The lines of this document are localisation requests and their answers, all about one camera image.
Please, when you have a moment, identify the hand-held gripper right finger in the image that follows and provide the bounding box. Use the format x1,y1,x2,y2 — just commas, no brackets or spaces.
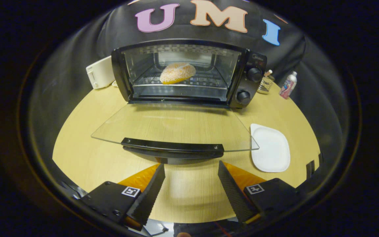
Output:
217,161,305,225

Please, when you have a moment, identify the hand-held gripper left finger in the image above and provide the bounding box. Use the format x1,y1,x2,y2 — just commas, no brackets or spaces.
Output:
78,164,166,231

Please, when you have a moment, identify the black toaster oven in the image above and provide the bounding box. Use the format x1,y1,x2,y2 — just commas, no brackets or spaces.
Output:
91,39,268,165

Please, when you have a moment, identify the sugar-coated donut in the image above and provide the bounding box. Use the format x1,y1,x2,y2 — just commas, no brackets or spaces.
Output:
160,62,196,85

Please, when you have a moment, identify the white toaster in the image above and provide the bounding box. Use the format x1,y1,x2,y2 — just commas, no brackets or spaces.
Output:
86,55,116,90

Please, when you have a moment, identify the white plate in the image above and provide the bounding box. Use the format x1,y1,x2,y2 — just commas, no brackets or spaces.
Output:
250,123,291,173

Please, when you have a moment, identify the white and pink bottle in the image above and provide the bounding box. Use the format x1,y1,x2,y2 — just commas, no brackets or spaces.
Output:
279,71,298,100

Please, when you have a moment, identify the metal wire utensil holder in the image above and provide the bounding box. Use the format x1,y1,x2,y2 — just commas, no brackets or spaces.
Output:
257,74,275,95

